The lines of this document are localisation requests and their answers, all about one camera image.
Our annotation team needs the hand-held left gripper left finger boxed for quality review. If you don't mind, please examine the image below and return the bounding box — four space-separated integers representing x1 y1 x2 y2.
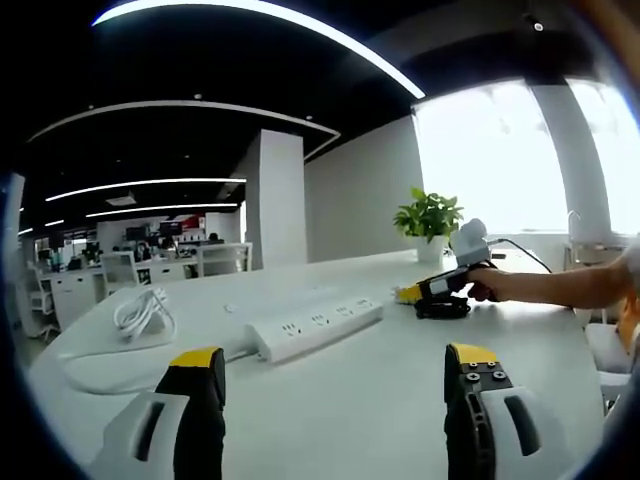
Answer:
89 346 227 480

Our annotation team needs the white mesh office chair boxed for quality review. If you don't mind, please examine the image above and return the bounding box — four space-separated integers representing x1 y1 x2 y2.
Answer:
27 269 60 342
195 241 254 277
101 250 140 297

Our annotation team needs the white desk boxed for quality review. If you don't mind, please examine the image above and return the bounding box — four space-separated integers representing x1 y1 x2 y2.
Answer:
27 248 609 480

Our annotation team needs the white power strip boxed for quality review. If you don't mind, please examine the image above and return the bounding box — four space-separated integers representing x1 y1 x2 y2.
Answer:
243 294 385 366

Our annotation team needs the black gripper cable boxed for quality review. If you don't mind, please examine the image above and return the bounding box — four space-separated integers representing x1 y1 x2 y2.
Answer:
485 237 554 275

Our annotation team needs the wide ceiling light strip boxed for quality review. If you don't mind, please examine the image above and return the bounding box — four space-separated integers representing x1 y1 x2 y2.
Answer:
91 0 427 99

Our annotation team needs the white power strip cable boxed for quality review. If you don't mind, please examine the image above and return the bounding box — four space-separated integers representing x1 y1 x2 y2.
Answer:
57 287 261 397

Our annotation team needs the green potted plant white pot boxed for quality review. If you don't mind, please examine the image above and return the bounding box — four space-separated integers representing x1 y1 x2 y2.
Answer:
392 187 465 265

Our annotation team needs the black charger cable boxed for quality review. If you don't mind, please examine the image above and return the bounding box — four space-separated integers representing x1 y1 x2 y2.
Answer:
413 295 473 321

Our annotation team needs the person's right hand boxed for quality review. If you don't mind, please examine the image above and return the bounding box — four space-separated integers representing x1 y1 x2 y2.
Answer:
464 266 507 304

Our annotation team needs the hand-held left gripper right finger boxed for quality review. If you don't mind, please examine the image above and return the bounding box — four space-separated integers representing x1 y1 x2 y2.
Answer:
443 341 560 480

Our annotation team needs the thin curved ceiling light line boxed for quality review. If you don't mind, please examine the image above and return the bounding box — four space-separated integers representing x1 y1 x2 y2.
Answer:
27 99 342 162

